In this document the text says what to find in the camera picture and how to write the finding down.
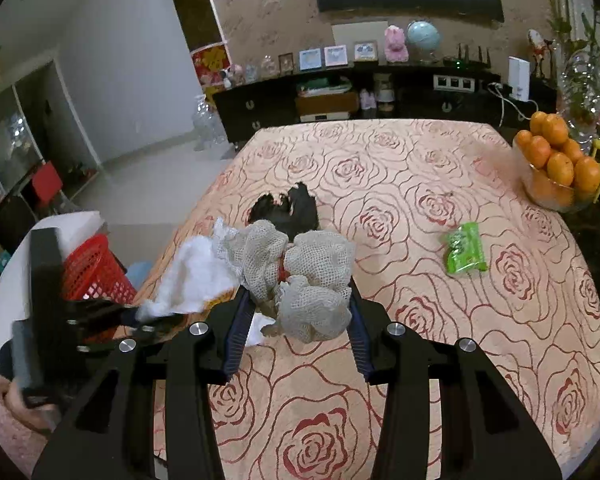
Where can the glass dome ornament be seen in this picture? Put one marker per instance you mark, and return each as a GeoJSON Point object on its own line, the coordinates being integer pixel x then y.
{"type": "Point", "coordinates": [268, 66]}

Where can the beige mesh cloth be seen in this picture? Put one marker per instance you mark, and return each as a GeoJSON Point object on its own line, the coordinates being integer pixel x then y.
{"type": "Point", "coordinates": [310, 265]}

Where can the green snack packet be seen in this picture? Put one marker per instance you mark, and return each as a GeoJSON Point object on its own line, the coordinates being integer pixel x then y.
{"type": "Point", "coordinates": [464, 250]}

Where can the white switch panel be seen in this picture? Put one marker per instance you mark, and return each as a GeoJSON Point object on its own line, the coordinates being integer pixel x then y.
{"type": "Point", "coordinates": [453, 82]}

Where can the rose-patterned covered table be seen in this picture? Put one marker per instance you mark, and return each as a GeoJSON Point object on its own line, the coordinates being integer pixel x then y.
{"type": "Point", "coordinates": [405, 185]}

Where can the black television cabinet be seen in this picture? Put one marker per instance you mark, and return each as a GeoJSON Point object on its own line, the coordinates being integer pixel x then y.
{"type": "Point", "coordinates": [240, 105]}

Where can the orange storage box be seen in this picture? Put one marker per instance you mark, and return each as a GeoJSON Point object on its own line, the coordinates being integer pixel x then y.
{"type": "Point", "coordinates": [325, 105]}

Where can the red floral wall poster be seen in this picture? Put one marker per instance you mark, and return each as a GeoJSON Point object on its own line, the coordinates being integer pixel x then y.
{"type": "Point", "coordinates": [207, 65]}

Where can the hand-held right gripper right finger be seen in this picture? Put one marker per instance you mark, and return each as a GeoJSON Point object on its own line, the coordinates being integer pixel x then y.
{"type": "Point", "coordinates": [361, 342]}

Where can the blue photo frame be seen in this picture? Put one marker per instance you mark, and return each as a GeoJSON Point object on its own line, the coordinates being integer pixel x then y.
{"type": "Point", "coordinates": [310, 58]}

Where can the black cloth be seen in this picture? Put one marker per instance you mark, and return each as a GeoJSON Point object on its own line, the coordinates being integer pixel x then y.
{"type": "Point", "coordinates": [300, 210]}

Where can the brown edged photo frame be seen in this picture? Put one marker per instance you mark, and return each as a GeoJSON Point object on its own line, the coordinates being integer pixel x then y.
{"type": "Point", "coordinates": [366, 51]}

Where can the black router with antennas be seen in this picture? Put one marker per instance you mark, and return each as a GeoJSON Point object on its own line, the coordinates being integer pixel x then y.
{"type": "Point", "coordinates": [467, 61]}

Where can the bowl of oranges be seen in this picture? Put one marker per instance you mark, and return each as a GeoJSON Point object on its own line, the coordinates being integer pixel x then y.
{"type": "Point", "coordinates": [555, 132]}

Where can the clear glass fruit bowl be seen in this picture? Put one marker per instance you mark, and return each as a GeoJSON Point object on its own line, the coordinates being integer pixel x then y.
{"type": "Point", "coordinates": [532, 199]}

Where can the black chair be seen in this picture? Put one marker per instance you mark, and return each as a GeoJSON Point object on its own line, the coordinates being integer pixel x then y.
{"type": "Point", "coordinates": [10, 222]}

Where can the white and red figurine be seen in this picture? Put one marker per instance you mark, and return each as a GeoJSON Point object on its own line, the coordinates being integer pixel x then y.
{"type": "Point", "coordinates": [537, 50]}

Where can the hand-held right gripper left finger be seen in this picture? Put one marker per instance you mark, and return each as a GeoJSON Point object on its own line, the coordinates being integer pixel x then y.
{"type": "Point", "coordinates": [237, 340]}

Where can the pale blue globe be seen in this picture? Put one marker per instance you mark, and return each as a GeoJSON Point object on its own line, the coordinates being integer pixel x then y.
{"type": "Point", "coordinates": [423, 36]}

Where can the small brown photo frame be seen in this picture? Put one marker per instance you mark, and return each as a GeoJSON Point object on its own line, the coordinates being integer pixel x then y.
{"type": "Point", "coordinates": [286, 63]}

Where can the person's left forearm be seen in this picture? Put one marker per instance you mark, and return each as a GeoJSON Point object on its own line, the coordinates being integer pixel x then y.
{"type": "Point", "coordinates": [2, 430]}

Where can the red plastic mesh basket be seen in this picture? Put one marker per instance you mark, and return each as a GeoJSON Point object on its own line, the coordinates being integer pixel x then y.
{"type": "Point", "coordinates": [95, 270]}

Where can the pink plush toy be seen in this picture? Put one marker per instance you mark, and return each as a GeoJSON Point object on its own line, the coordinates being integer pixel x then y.
{"type": "Point", "coordinates": [396, 45]}

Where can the clear glass water jug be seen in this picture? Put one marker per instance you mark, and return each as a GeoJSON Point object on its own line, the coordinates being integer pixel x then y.
{"type": "Point", "coordinates": [209, 125]}

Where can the person's left hand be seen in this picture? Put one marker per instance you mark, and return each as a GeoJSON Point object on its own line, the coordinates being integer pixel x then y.
{"type": "Point", "coordinates": [35, 412]}

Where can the glass sliding door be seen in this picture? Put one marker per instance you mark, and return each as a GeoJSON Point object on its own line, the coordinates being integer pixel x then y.
{"type": "Point", "coordinates": [5, 135]}

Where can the white cloth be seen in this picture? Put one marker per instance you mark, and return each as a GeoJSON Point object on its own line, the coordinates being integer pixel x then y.
{"type": "Point", "coordinates": [195, 265]}

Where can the white security camera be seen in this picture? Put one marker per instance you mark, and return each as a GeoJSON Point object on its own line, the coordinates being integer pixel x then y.
{"type": "Point", "coordinates": [227, 76]}

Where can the white box shaped device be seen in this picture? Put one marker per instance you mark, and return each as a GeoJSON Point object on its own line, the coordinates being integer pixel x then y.
{"type": "Point", "coordinates": [518, 77]}

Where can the red chair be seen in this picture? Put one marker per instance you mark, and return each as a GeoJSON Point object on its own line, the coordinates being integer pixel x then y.
{"type": "Point", "coordinates": [47, 182]}

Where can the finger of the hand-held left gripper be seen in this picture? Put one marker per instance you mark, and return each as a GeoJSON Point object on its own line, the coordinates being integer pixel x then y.
{"type": "Point", "coordinates": [100, 312]}
{"type": "Point", "coordinates": [130, 335]}

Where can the tall glass vase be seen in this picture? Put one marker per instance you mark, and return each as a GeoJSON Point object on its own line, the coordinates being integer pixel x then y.
{"type": "Point", "coordinates": [580, 90]}

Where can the blue plastic stool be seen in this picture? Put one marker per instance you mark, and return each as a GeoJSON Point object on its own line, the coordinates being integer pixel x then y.
{"type": "Point", "coordinates": [139, 275]}

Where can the white photo frame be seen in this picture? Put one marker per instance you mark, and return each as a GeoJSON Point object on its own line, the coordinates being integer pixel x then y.
{"type": "Point", "coordinates": [336, 55]}

